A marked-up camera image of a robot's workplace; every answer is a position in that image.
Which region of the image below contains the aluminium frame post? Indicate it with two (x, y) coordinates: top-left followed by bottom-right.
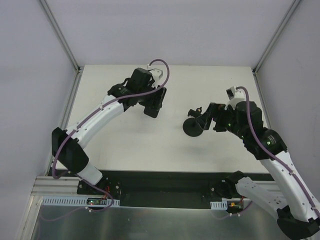
(251, 0), (302, 75)
(37, 0), (85, 75)

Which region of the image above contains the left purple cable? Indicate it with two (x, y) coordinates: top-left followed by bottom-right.
(51, 58), (172, 180)

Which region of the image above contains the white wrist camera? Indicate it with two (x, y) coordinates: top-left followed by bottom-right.
(146, 64), (164, 82)
(224, 86), (246, 110)

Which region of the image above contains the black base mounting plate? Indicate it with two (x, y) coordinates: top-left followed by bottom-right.
(76, 170), (240, 209)

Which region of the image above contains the left aluminium frame post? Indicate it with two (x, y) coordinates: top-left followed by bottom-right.
(37, 0), (85, 75)

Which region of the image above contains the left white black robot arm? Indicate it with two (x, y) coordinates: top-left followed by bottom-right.
(51, 66), (167, 195)

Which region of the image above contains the white cable duct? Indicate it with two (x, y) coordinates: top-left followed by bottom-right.
(210, 200), (228, 211)
(42, 196), (120, 208)

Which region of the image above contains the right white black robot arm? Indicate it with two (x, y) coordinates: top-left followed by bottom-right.
(188, 100), (320, 240)

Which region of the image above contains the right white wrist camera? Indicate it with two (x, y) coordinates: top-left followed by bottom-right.
(224, 86), (246, 110)

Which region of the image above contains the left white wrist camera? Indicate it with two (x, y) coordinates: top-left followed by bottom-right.
(146, 64), (164, 82)

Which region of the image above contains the right white cable duct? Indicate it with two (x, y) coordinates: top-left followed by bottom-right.
(210, 200), (228, 211)

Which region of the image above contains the black phone stand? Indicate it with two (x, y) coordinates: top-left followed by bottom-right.
(182, 107), (204, 137)

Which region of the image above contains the left white cable duct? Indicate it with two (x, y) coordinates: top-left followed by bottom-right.
(42, 196), (120, 208)

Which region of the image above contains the right aluminium frame post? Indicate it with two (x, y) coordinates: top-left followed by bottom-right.
(251, 0), (302, 75)

